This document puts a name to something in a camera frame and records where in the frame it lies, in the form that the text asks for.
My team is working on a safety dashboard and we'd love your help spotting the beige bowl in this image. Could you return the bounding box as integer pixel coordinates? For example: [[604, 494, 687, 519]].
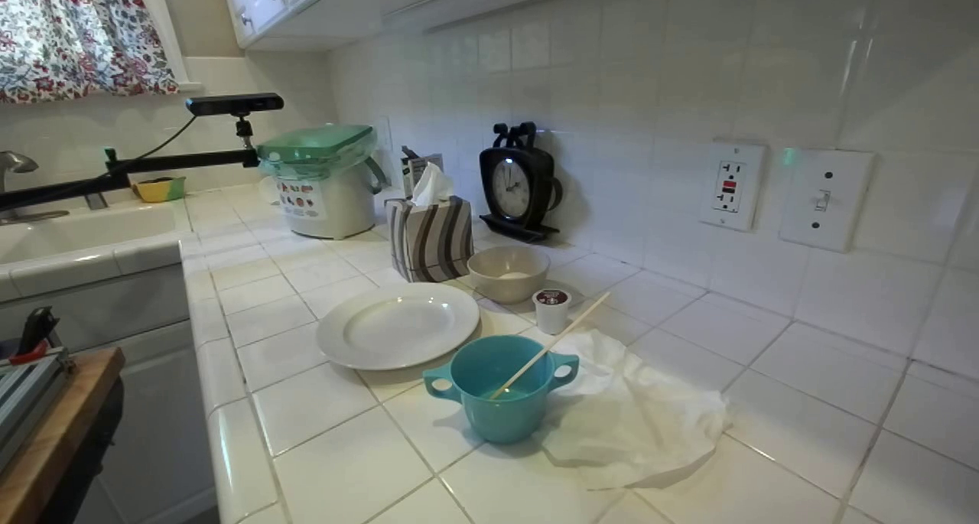
[[467, 245, 551, 305]]

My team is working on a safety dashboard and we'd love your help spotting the striped tissue box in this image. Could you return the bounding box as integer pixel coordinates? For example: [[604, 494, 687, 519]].
[[385, 162, 476, 284]]

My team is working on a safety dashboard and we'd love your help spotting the black kettle-shaped clock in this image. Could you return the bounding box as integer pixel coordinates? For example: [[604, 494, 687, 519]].
[[479, 122, 565, 244]]

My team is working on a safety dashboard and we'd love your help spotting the coffee pod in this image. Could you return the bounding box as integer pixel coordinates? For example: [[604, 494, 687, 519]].
[[532, 288, 574, 336]]

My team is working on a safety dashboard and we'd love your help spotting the small printed box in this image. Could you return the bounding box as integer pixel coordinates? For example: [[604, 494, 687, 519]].
[[400, 146, 445, 200]]

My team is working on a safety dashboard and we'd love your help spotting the wooden stick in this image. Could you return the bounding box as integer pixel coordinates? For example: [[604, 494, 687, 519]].
[[489, 291, 612, 401]]

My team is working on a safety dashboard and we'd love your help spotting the white bin with green bag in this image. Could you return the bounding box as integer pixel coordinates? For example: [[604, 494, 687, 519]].
[[256, 124, 389, 241]]

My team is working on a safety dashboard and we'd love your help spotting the white cloth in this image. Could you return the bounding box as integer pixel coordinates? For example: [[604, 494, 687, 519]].
[[535, 328, 732, 491]]

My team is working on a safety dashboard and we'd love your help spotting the yellow and green bowl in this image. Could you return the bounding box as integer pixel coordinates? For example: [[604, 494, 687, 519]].
[[131, 176, 187, 204]]

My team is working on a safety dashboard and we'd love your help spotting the white sink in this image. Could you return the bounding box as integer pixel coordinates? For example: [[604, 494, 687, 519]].
[[0, 198, 194, 298]]

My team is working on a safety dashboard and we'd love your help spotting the red and black clamp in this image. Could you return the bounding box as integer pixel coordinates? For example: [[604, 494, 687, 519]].
[[9, 306, 63, 366]]

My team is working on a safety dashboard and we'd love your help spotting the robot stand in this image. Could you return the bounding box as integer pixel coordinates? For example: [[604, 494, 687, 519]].
[[0, 346, 127, 524]]

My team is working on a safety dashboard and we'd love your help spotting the floral curtain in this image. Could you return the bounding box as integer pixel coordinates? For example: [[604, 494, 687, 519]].
[[0, 0, 180, 104]]

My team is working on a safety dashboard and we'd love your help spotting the silver tap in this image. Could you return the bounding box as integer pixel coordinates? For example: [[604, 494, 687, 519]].
[[0, 151, 109, 225]]

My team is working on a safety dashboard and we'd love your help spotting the teal two-handled cup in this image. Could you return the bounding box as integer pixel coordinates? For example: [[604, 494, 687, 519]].
[[422, 334, 581, 445]]

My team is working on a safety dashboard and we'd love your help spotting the white wall socket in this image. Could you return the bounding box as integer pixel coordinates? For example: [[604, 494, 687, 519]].
[[699, 140, 766, 233]]

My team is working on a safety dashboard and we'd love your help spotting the white wall cabinet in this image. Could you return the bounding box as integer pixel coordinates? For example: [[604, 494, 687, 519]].
[[220, 0, 622, 51]]

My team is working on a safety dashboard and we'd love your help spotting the camera on mount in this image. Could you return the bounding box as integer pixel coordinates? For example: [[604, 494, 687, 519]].
[[0, 93, 285, 213]]

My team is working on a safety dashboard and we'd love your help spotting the white switch plate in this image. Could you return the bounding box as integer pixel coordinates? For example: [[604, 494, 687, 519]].
[[779, 148, 877, 254]]

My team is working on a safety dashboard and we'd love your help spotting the black cable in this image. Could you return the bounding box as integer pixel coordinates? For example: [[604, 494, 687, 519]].
[[122, 114, 200, 165]]

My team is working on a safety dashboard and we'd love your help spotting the aluminium rail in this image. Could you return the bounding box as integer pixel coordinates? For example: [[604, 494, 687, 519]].
[[0, 346, 75, 473]]

